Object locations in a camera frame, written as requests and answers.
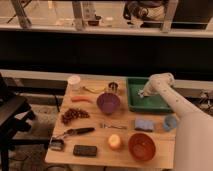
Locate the bunch of red grapes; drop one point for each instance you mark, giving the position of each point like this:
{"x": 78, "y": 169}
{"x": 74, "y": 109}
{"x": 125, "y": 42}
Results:
{"x": 72, "y": 114}

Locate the orange carrot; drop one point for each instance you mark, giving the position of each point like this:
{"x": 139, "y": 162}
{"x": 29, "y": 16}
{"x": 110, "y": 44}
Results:
{"x": 80, "y": 98}

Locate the black chair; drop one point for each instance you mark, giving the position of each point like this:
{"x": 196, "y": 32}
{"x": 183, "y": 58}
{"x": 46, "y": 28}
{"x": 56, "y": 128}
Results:
{"x": 14, "y": 113}

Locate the small metal tin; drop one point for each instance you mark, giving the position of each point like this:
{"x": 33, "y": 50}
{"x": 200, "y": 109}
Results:
{"x": 56, "y": 144}

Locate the metal fork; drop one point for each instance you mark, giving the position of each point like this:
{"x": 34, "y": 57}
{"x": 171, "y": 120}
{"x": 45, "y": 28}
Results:
{"x": 103, "y": 125}

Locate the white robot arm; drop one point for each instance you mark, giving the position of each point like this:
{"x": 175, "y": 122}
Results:
{"x": 194, "y": 133}

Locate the blue cup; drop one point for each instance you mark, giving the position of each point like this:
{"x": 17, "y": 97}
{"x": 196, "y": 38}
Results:
{"x": 170, "y": 122}

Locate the purple bowl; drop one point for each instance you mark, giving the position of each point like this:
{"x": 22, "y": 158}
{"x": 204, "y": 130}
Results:
{"x": 108, "y": 103}

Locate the orange bowl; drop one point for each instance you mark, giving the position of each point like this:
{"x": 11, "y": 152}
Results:
{"x": 141, "y": 147}

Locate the small metal cup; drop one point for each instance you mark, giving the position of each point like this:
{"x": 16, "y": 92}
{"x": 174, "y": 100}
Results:
{"x": 113, "y": 87}

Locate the yellow banana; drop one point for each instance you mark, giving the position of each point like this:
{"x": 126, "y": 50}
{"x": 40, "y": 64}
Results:
{"x": 92, "y": 90}

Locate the white paper cup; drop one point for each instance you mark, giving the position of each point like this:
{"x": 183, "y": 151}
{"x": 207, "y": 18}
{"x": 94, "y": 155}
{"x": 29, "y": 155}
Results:
{"x": 74, "y": 82}

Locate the blue sponge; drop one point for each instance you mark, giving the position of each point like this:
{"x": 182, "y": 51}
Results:
{"x": 144, "y": 125}

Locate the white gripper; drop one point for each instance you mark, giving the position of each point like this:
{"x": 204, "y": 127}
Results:
{"x": 148, "y": 89}

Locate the green plastic tray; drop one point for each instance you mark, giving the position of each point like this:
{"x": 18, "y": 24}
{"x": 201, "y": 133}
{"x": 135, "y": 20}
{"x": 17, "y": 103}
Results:
{"x": 150, "y": 104}

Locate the black rectangular block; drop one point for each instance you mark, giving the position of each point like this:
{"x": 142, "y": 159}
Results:
{"x": 84, "y": 150}

